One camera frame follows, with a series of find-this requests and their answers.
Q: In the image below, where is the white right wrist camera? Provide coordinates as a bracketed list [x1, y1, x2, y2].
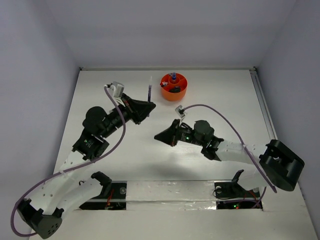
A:
[175, 105, 186, 121]

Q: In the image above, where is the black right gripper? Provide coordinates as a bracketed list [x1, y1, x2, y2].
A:
[154, 118, 206, 146]

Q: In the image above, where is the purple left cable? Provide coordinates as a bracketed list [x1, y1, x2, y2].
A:
[10, 85, 127, 237]

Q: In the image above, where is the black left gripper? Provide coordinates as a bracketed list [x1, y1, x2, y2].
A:
[101, 93, 156, 138]

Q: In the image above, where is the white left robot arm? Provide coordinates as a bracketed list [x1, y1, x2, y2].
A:
[10, 93, 156, 240]

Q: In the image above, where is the small clear blue-capped bottle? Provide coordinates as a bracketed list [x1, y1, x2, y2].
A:
[171, 72, 177, 84]

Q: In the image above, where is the purple gel pen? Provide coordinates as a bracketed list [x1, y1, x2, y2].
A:
[147, 76, 153, 103]

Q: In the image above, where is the pink highlighter black body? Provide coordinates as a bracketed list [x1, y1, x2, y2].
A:
[169, 86, 181, 94]

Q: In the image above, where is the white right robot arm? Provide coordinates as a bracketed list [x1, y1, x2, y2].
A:
[154, 119, 305, 196]

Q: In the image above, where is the red-capped white marker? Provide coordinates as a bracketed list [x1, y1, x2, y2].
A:
[160, 81, 168, 88]

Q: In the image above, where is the orange round organizer container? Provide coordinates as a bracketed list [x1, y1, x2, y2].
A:
[160, 72, 188, 102]

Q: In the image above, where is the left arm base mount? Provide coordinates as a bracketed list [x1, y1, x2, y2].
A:
[79, 171, 128, 211]

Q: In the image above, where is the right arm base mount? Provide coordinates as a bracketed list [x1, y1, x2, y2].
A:
[212, 169, 263, 210]

